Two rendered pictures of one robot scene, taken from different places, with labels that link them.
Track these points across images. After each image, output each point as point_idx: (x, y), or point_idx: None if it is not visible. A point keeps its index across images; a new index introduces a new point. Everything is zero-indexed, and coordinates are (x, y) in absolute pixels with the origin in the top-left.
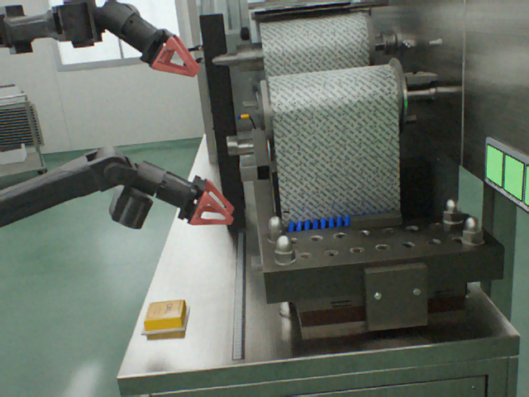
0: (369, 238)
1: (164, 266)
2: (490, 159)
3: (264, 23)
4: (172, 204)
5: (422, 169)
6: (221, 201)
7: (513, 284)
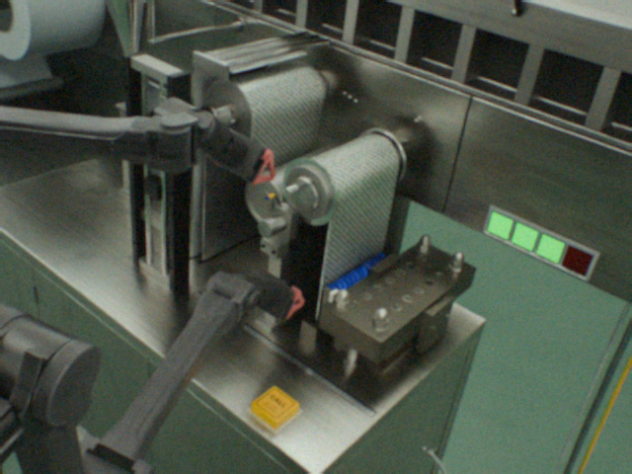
0: (399, 283)
1: None
2: (495, 220)
3: (240, 84)
4: (262, 306)
5: None
6: (107, 255)
7: None
